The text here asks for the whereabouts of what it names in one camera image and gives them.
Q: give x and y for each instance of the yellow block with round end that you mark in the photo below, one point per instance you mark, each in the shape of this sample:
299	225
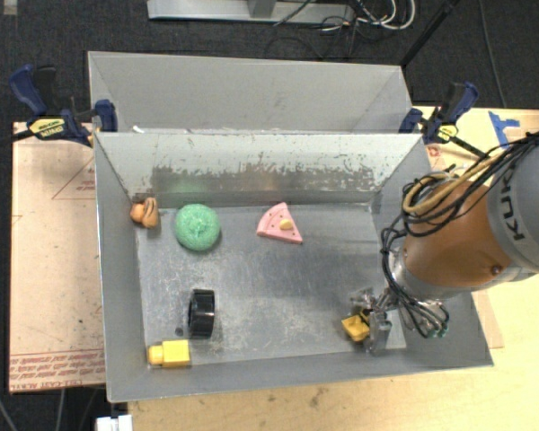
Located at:
175	353

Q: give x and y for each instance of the green round sponge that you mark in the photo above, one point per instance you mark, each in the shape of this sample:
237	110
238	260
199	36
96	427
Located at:
197	227

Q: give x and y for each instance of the grey metal bin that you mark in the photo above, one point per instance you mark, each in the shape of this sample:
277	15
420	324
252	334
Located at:
269	276

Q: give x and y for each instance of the pink toy wedge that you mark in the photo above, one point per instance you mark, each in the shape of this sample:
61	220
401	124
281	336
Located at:
279	227

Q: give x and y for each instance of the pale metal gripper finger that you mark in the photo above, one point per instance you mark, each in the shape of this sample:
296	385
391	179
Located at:
379	332
364	296

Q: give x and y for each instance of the brown cardboard board, red print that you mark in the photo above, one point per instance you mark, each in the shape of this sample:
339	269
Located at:
54	263

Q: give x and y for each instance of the small yellow toy piece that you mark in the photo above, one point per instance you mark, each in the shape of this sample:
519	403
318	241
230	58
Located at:
356	327

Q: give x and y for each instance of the orange toy pastry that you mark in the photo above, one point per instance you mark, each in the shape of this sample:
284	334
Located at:
144	213

